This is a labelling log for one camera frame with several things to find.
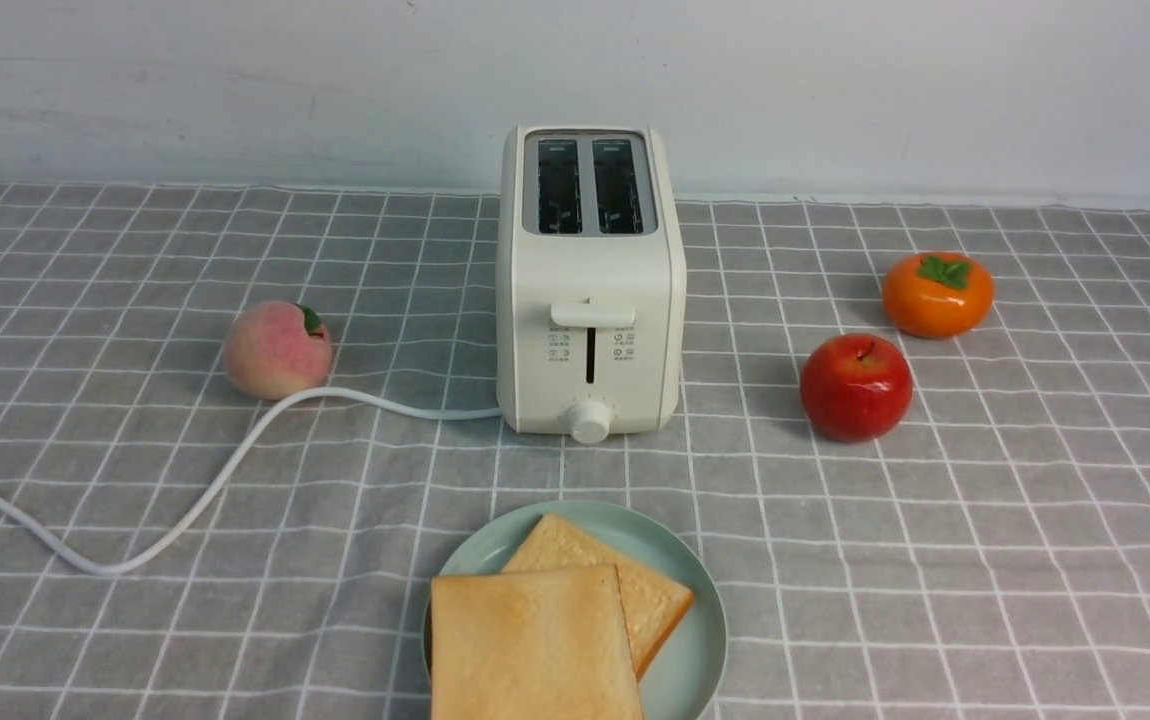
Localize toasted bread slice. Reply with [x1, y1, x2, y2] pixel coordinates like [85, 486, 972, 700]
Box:
[503, 514, 693, 680]
[430, 564, 644, 719]

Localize white two-slot toaster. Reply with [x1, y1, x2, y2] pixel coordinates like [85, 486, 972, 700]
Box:
[495, 127, 688, 445]

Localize red apple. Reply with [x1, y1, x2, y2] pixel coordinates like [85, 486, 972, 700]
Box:
[799, 334, 914, 443]

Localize pink peach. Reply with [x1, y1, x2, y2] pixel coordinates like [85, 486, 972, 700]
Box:
[222, 300, 334, 401]

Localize light green round plate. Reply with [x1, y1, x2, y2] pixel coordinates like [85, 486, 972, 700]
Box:
[439, 498, 729, 719]

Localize orange persimmon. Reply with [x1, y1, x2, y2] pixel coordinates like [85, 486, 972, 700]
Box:
[882, 251, 995, 340]

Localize grey checked tablecloth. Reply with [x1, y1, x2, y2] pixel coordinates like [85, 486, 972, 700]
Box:
[0, 183, 1150, 719]

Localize white power cable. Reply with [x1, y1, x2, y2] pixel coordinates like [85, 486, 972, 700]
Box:
[0, 386, 503, 577]

